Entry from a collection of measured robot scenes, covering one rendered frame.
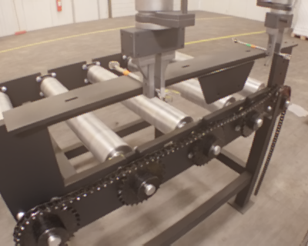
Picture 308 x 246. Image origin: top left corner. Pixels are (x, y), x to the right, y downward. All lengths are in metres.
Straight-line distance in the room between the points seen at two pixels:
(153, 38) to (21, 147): 0.35
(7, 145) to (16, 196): 0.14
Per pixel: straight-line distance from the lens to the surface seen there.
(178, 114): 0.94
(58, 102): 0.52
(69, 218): 0.66
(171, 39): 0.50
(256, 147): 1.50
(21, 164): 0.57
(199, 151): 0.85
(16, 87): 1.49
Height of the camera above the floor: 1.39
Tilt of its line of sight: 32 degrees down
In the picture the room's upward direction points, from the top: straight up
